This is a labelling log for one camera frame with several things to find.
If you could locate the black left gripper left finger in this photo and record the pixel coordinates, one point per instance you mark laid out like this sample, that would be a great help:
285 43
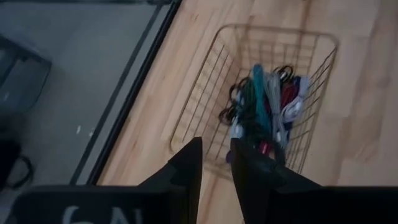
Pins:
189 174

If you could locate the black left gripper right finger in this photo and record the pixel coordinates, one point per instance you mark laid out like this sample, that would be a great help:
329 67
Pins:
255 183

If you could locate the grey box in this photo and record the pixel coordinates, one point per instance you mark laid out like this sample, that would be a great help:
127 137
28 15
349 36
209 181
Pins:
21 87

